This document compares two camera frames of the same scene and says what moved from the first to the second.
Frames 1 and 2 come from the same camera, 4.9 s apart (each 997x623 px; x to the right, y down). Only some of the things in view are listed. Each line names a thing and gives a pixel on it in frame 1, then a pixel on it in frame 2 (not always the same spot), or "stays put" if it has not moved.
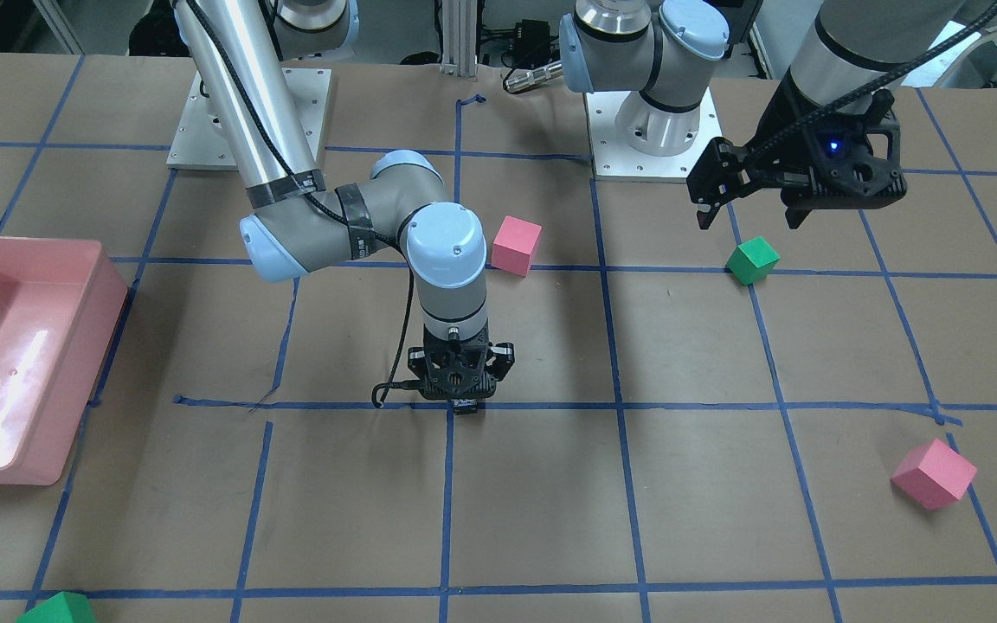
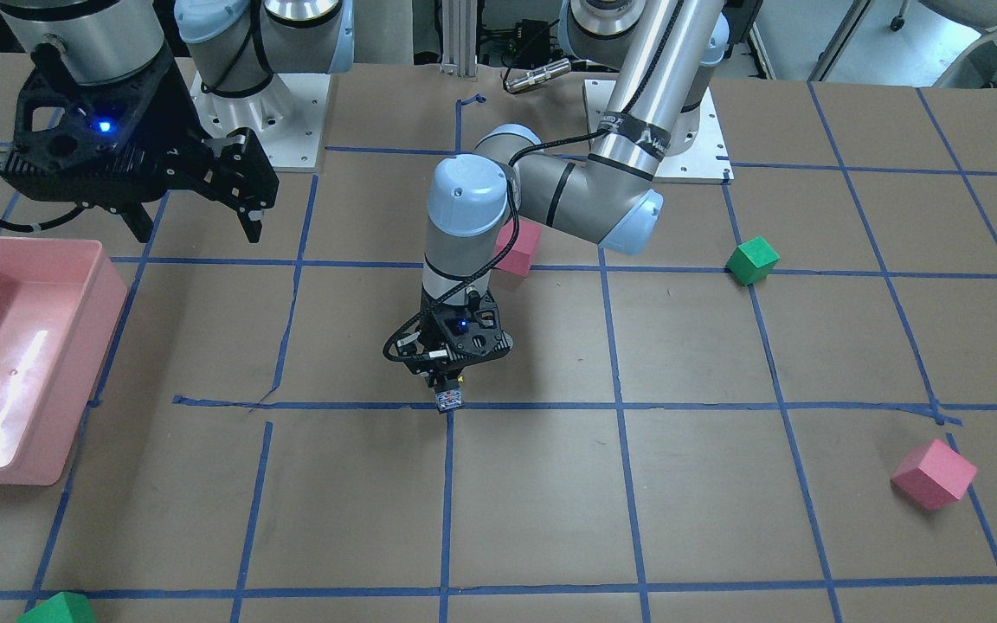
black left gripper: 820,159 → 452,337
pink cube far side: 933,474 stays put
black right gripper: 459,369 → 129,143
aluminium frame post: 459,37 stays put
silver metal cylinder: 518,78 stays put
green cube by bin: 63,607 stays put
